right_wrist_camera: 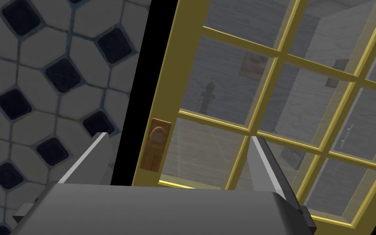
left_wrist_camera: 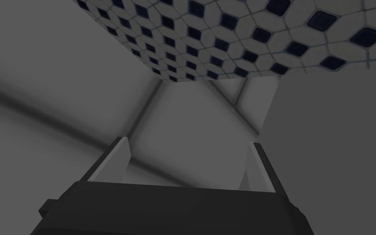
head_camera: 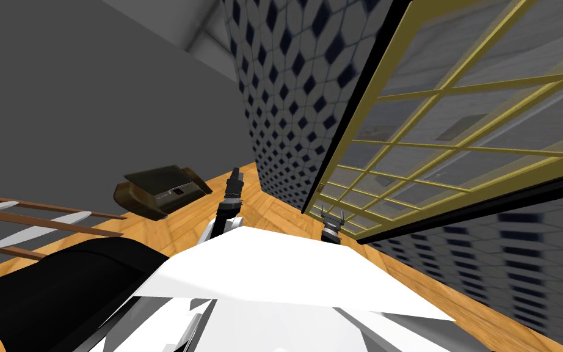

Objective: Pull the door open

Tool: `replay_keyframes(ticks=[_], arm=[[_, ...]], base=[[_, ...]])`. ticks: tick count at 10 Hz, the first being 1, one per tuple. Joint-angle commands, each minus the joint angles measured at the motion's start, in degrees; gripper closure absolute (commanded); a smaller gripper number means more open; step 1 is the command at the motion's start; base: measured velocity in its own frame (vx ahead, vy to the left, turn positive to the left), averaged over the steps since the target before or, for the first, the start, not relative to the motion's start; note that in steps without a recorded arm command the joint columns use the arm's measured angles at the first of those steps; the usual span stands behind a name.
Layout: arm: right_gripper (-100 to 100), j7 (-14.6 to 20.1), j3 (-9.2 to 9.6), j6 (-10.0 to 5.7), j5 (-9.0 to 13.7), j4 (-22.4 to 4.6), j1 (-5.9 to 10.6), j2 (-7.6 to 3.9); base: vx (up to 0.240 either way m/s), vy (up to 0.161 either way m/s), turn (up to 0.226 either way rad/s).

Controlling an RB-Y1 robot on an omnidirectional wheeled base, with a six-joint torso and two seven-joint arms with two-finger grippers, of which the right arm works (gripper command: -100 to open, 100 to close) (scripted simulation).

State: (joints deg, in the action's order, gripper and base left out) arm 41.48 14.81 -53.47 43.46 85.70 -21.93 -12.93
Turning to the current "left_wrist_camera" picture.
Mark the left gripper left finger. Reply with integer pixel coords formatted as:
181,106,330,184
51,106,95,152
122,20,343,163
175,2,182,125
80,137,131,183

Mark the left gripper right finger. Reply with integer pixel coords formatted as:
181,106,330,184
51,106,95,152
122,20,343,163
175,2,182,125
238,142,289,200

